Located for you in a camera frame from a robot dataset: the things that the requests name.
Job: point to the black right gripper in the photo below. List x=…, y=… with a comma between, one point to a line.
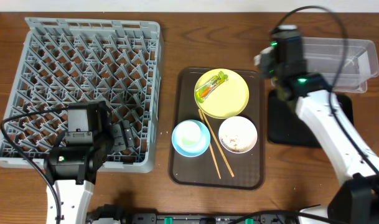
x=267, y=66

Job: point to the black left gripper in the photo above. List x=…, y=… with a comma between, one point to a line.
x=115, y=137

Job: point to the white cup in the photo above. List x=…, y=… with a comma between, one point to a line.
x=188, y=133

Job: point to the light blue bowl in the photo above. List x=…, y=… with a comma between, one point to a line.
x=197, y=149

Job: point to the wooden chopstick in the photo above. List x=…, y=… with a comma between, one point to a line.
x=210, y=145
x=219, y=147

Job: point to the white bowl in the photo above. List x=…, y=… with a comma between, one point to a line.
x=241, y=126

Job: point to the green snack wrapper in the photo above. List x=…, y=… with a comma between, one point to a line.
x=202, y=93

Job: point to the leftover cooked rice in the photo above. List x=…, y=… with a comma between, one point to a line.
x=235, y=143

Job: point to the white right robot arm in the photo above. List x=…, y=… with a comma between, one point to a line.
x=312, y=99

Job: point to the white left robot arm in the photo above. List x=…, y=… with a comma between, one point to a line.
x=73, y=163

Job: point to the clear plastic waste bin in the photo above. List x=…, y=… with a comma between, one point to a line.
x=324, y=56

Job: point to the black waste tray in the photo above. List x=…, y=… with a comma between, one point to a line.
x=285, y=127

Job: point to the yellow round plate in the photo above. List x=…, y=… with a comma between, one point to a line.
x=227, y=100

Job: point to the dark brown serving tray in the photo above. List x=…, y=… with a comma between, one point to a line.
x=207, y=169

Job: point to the grey plastic dish rack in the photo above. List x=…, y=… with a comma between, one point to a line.
x=78, y=60

